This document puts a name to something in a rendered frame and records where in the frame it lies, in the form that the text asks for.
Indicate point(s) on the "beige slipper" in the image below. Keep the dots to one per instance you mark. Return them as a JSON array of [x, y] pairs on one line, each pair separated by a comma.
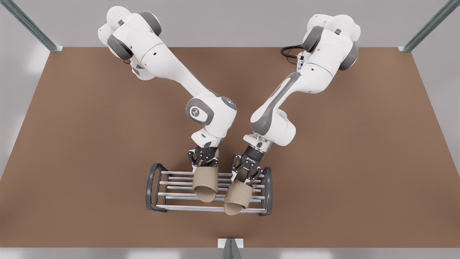
[[206, 183], [238, 197]]

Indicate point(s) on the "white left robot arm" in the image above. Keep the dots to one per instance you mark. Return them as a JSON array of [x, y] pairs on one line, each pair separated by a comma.
[[309, 75]]

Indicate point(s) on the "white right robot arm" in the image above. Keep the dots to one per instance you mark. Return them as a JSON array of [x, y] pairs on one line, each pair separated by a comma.
[[169, 64]]

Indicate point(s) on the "grey metal shoe rack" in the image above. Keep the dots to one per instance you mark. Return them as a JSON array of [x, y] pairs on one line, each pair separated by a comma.
[[172, 190]]

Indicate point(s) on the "silver frame post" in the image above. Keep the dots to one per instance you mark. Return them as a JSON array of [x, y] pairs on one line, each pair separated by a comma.
[[32, 27], [429, 27], [230, 248]]

